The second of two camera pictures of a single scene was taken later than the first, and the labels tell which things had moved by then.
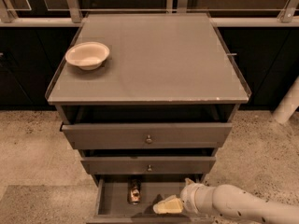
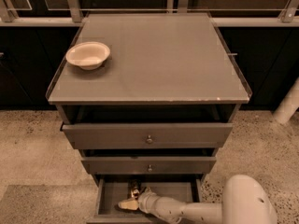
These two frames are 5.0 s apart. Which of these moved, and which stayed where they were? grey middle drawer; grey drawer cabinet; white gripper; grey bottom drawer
Moved: white gripper
Stayed: grey drawer cabinet; grey bottom drawer; grey middle drawer
